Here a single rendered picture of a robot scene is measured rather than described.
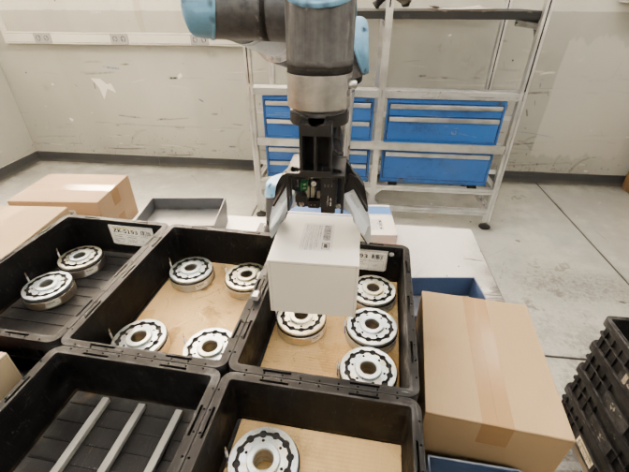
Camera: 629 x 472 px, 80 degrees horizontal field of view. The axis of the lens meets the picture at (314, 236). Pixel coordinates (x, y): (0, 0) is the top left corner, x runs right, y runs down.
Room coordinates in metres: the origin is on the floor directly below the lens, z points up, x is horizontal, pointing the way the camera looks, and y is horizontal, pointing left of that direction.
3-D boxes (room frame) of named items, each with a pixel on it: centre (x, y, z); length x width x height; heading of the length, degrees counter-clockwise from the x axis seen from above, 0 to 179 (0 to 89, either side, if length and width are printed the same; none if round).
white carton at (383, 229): (1.08, -0.20, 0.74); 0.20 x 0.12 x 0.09; 178
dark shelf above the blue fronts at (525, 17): (2.61, -0.69, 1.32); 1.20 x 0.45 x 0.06; 84
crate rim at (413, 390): (0.55, -0.04, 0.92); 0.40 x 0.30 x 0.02; 170
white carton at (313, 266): (0.48, -0.01, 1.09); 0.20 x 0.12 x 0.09; 174
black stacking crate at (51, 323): (0.65, 0.55, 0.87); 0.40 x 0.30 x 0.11; 170
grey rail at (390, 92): (2.44, -0.42, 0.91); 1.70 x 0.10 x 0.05; 84
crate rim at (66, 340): (0.60, 0.25, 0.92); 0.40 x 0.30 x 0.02; 170
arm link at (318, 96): (0.46, -0.01, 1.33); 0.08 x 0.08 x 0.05
